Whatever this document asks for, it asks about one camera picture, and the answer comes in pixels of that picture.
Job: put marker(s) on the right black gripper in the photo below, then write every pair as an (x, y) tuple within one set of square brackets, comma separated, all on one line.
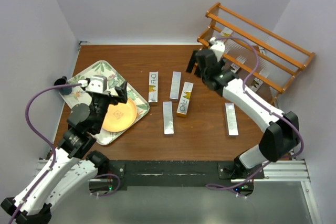
[(192, 62)]

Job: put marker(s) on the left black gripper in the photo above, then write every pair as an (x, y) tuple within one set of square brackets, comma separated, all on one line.
[(122, 95)]

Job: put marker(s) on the silver gold R&O toothpaste box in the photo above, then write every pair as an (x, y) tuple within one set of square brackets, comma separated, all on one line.
[(153, 88)]

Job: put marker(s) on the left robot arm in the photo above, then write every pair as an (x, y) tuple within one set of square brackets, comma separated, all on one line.
[(71, 162)]

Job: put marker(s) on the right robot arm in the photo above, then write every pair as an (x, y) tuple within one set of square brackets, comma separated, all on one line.
[(280, 130)]

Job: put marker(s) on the wooden tiered shelf rack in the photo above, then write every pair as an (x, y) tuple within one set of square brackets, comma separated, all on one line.
[(281, 61)]

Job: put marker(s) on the silver toothpaste box upper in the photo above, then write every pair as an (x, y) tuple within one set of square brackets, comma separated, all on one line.
[(175, 85)]

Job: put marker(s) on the orange round plate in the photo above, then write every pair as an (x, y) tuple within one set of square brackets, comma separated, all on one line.
[(120, 117)]

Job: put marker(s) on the dark blue mug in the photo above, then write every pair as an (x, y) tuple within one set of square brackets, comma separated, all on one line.
[(63, 81)]

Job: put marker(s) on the silver toothpaste box lower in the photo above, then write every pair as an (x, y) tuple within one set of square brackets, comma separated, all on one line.
[(168, 118)]

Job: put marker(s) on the silver box far right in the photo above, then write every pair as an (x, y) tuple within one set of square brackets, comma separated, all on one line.
[(231, 120)]

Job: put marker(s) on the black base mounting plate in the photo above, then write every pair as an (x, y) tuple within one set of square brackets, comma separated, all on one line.
[(176, 173)]

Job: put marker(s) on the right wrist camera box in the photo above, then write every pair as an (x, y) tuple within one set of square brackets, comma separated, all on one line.
[(217, 46)]

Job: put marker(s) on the aluminium frame rail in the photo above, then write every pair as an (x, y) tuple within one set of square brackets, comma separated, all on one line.
[(280, 171)]

